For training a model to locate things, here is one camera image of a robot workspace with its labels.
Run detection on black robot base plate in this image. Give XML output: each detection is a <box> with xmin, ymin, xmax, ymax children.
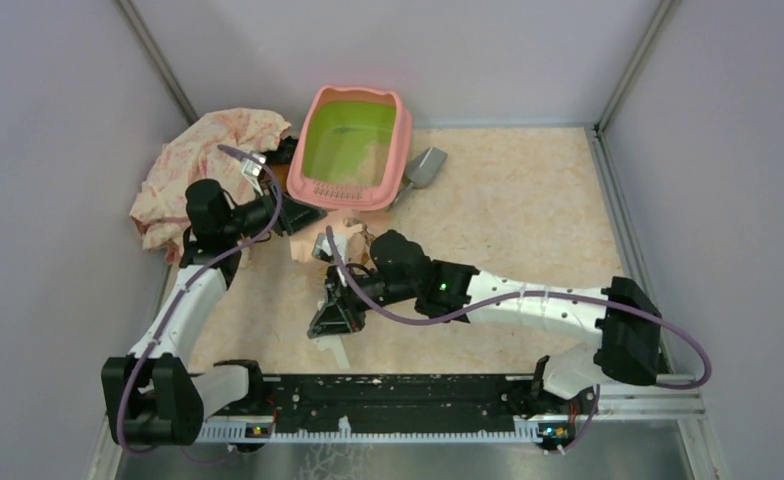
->
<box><xmin>215</xmin><ymin>374</ymin><xmax>593</xmax><ymax>434</ymax></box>

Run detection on pink and green litter box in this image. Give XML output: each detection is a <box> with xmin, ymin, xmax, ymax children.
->
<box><xmin>287</xmin><ymin>85</ymin><xmax>412</xmax><ymax>211</ymax></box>

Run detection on pink floral cloth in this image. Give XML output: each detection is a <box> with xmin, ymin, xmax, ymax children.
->
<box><xmin>129</xmin><ymin>108</ymin><xmax>291</xmax><ymax>264</ymax></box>

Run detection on beige litter pellets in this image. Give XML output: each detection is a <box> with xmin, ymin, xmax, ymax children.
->
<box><xmin>339</xmin><ymin>141</ymin><xmax>389</xmax><ymax>187</ymax></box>

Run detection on metal litter scoop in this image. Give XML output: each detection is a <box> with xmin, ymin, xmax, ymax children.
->
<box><xmin>389</xmin><ymin>147</ymin><xmax>448</xmax><ymax>209</ymax></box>

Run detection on dark plant in tray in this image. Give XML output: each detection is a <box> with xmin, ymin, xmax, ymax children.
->
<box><xmin>263</xmin><ymin>136</ymin><xmax>299</xmax><ymax>166</ymax></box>

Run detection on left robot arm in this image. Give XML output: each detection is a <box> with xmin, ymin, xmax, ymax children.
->
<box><xmin>101</xmin><ymin>179</ymin><xmax>327</xmax><ymax>454</ymax></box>

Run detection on white bag sealing clip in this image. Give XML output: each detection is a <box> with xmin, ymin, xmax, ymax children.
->
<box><xmin>313</xmin><ymin>335</ymin><xmax>350</xmax><ymax>370</ymax></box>

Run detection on pink cat litter bag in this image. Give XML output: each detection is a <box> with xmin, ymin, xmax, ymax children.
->
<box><xmin>288</xmin><ymin>213</ymin><xmax>383</xmax><ymax>265</ymax></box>

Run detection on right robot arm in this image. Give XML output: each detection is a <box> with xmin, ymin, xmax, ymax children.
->
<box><xmin>308</xmin><ymin>230</ymin><xmax>661</xmax><ymax>412</ymax></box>

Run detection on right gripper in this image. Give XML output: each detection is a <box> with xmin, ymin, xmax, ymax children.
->
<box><xmin>309</xmin><ymin>259</ymin><xmax>419</xmax><ymax>332</ymax></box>

